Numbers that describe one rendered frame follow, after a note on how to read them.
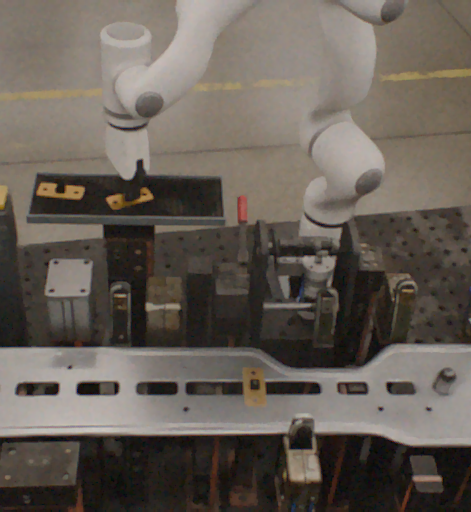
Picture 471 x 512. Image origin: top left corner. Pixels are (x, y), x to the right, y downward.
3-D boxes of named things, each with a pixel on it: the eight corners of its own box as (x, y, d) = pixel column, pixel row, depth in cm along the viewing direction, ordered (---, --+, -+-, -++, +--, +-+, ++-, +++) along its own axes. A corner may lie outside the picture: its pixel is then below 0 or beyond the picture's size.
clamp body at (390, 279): (351, 428, 179) (382, 305, 154) (343, 386, 187) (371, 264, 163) (394, 428, 179) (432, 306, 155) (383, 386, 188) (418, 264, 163)
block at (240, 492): (230, 507, 162) (240, 414, 143) (227, 450, 172) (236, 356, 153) (257, 506, 163) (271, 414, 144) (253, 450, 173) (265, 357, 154)
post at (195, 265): (181, 407, 180) (186, 271, 153) (181, 389, 183) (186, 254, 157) (204, 407, 180) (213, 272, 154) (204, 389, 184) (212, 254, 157)
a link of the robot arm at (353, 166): (337, 188, 196) (353, 103, 179) (380, 238, 185) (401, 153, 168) (293, 201, 192) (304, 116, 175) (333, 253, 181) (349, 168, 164)
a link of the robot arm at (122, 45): (160, 113, 143) (142, 86, 149) (160, 41, 134) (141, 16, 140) (113, 121, 140) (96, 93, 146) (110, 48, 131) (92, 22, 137)
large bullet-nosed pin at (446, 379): (434, 400, 149) (443, 376, 145) (430, 386, 152) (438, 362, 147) (452, 400, 149) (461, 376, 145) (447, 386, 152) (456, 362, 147)
